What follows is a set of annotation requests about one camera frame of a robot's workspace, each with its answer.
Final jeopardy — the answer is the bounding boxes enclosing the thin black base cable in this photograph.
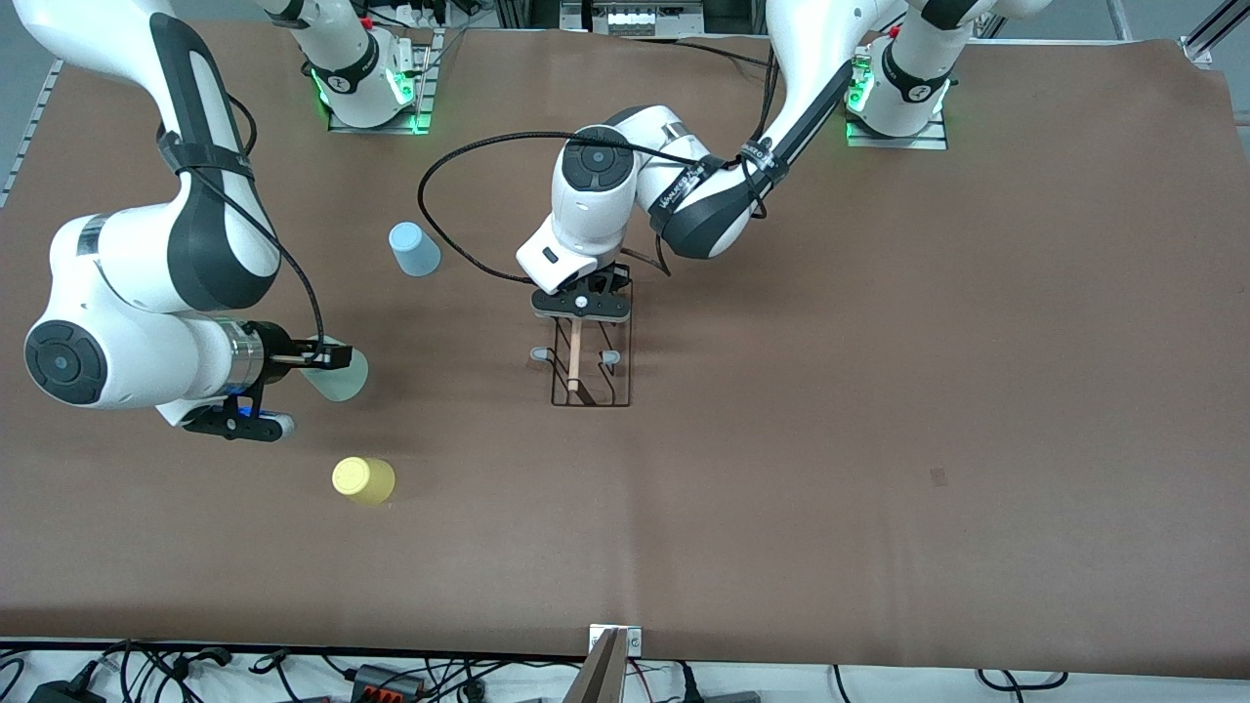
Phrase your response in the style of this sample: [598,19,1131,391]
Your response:
[674,37,774,71]

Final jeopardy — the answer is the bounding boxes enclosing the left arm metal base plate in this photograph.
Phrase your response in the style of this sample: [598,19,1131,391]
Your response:
[845,44,950,150]

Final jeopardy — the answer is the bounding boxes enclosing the perforated aluminium rail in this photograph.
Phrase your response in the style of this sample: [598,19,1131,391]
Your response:
[0,59,64,208]

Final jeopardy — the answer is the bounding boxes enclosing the aluminium corner profile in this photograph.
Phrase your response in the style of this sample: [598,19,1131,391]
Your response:
[1180,0,1250,67]

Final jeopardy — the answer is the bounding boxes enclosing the white power strip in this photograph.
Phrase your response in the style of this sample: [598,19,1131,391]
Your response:
[562,0,706,38]

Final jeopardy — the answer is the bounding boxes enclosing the large paper table cover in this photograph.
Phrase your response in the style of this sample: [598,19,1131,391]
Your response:
[0,20,1250,680]

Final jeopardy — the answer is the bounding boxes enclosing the light blue plastic cup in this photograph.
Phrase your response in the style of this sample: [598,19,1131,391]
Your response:
[388,222,442,278]

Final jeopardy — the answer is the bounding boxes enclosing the black wire cup holder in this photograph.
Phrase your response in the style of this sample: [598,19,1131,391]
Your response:
[530,281,634,409]

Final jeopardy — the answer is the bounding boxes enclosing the mint green plastic cup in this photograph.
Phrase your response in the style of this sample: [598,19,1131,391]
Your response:
[298,337,370,403]

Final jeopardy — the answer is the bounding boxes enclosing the aluminium camera post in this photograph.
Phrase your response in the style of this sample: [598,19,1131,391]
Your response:
[564,628,626,703]

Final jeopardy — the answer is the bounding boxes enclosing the black power adapter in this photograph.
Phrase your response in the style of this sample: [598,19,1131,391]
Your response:
[27,679,106,703]

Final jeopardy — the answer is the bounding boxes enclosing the yellow plastic cup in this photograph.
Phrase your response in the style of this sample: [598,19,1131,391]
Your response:
[331,456,396,507]

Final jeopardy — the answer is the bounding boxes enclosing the black orange connector box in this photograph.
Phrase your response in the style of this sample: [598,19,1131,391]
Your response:
[350,664,424,700]

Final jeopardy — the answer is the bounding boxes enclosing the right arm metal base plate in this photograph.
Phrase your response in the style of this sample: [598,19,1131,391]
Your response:
[327,27,437,136]

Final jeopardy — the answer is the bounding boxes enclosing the looped black floor cable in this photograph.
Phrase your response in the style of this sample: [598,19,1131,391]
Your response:
[977,669,1067,692]

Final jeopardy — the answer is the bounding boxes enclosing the silver mounting bracket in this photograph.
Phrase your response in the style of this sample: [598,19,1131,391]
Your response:
[589,625,644,657]

